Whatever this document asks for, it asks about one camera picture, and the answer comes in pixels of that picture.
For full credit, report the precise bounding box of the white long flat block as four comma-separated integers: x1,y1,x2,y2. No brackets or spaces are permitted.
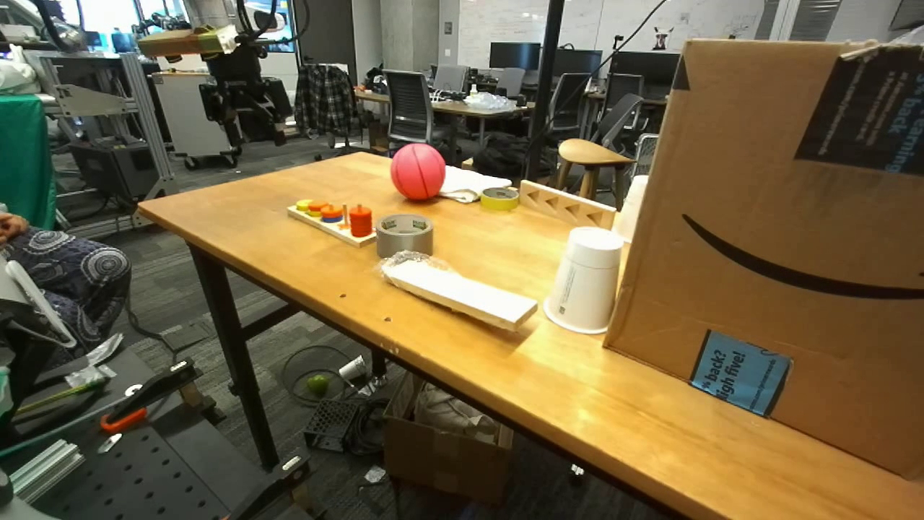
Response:
376,252,541,335

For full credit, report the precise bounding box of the white toy tray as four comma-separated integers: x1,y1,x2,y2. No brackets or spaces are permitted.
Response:
287,196,381,248

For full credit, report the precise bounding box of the green cloth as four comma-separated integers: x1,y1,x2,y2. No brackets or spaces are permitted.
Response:
0,92,57,228

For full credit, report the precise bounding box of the large Amazon cardboard box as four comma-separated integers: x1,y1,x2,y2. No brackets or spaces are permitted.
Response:
600,39,924,484

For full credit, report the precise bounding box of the silver metal bracket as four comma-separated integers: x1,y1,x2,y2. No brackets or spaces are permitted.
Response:
0,437,90,505

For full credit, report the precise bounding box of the open cardboard box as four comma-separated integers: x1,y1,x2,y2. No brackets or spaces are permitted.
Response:
381,414,513,508

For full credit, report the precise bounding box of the round wooden stool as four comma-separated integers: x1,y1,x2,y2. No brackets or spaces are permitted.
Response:
555,137,635,211

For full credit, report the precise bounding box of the white shoe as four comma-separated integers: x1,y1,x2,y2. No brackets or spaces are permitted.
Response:
82,329,126,369

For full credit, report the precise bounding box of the white cart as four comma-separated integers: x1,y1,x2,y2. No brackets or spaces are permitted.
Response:
154,66,241,169

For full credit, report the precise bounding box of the wooden slotted block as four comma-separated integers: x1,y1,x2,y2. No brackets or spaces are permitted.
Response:
518,180,619,232

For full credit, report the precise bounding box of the white paper cup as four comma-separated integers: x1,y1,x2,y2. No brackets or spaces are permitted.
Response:
542,226,627,338

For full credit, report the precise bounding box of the black table leg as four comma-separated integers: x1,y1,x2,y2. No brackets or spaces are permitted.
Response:
186,242,284,473

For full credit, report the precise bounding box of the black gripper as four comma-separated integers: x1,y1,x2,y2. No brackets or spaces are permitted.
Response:
212,49,284,128

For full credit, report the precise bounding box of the white cloth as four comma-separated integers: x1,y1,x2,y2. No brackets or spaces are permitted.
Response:
438,164,513,206

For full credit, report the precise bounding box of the dark desk monitor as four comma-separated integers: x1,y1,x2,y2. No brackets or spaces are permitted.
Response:
489,42,542,72

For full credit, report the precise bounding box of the wire basket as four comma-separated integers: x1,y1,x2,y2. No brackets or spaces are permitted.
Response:
281,345,355,411

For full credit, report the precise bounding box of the black office chair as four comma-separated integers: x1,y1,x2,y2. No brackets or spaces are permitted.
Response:
383,66,434,147

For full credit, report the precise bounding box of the black perforated board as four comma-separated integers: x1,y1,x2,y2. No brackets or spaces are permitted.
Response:
37,419,313,520

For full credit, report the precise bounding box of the red cylinder toy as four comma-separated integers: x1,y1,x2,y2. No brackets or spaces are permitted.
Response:
347,203,376,241

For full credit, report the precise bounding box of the pink basketball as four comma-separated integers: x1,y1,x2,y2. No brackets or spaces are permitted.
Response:
386,141,447,206

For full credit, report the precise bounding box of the grey office chair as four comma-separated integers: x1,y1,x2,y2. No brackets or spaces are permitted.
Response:
587,69,651,151

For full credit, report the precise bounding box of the patterned trouser leg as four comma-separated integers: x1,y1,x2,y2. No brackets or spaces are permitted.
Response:
18,283,118,358
0,226,134,315

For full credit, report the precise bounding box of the black vertical pole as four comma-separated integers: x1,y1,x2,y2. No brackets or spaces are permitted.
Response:
525,0,568,182

